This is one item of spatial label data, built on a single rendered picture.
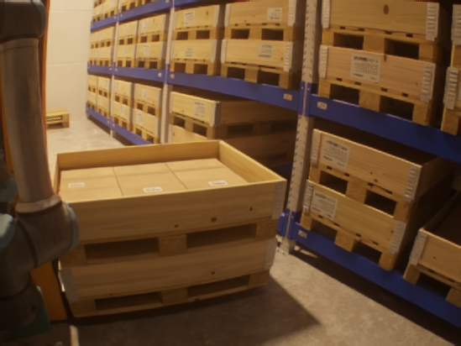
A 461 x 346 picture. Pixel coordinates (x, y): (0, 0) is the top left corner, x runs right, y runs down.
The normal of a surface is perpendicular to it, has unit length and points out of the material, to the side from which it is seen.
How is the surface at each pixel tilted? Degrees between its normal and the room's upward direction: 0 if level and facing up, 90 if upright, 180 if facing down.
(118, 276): 90
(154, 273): 90
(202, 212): 90
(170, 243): 90
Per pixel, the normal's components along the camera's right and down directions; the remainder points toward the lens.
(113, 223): 0.45, 0.32
